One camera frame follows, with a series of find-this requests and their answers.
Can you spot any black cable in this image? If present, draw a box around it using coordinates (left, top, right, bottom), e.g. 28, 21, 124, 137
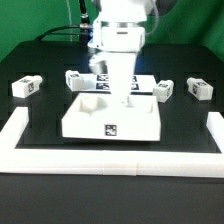
34, 0, 93, 42

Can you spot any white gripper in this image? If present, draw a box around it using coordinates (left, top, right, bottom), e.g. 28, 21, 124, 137
107, 53, 137, 107

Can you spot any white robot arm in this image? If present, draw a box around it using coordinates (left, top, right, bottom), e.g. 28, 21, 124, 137
88, 0, 177, 105

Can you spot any white marker sheet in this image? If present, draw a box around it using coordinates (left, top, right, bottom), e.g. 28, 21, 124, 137
81, 74, 156, 93

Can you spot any white U-shaped fence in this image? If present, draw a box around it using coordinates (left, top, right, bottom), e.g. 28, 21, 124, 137
0, 107, 224, 178

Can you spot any white square tabletop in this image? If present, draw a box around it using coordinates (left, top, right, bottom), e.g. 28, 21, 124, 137
62, 93, 161, 141

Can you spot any grey thin cable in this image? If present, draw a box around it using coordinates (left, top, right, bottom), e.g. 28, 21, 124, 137
65, 0, 74, 42

